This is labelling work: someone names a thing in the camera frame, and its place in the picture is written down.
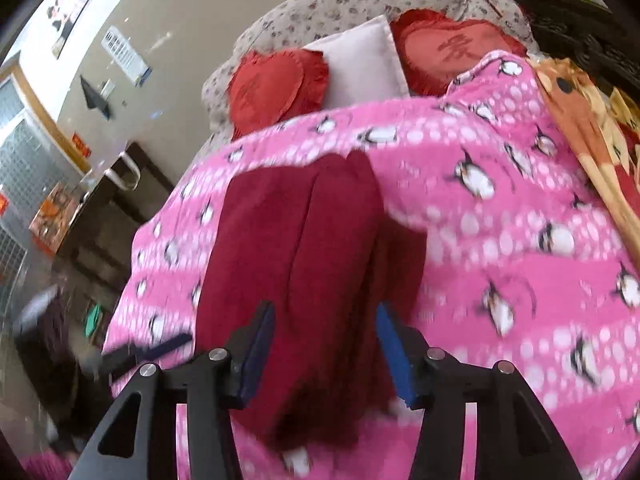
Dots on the orange printed box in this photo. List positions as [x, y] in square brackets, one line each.
[52, 215]

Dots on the orange cartoon blanket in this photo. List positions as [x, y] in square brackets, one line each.
[590, 125]

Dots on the dark wooden table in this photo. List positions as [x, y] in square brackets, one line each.
[125, 220]

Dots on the red heart cushion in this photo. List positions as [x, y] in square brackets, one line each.
[450, 50]
[265, 90]

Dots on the white pillow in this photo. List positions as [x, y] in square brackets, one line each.
[360, 60]

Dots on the frosted glass door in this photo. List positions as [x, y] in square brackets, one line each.
[30, 150]

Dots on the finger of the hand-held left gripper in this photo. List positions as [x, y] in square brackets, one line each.
[150, 352]

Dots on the wall poster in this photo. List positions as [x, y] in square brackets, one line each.
[67, 15]

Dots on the pink penguin blanket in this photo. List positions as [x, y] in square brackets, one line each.
[500, 260]

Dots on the white paper notice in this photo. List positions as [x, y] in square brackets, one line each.
[122, 50]

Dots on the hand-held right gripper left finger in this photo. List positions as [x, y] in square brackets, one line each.
[257, 355]

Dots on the black wall bracket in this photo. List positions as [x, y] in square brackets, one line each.
[92, 95]

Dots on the dark carved wooden furniture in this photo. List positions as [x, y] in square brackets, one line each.
[575, 35]

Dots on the red paper sticker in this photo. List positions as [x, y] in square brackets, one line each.
[82, 145]

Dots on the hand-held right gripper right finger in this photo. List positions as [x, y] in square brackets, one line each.
[395, 355]

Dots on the dark red garment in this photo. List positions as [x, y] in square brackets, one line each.
[300, 260]

